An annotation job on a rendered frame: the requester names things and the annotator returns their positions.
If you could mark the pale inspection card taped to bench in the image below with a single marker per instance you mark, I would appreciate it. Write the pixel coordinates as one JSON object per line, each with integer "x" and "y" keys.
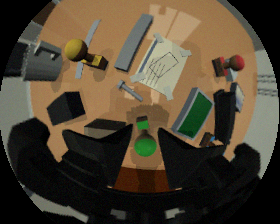
{"x": 161, "y": 66}

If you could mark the red rubber stamp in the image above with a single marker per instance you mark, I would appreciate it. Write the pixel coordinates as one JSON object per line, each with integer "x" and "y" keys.
{"x": 236, "y": 63}

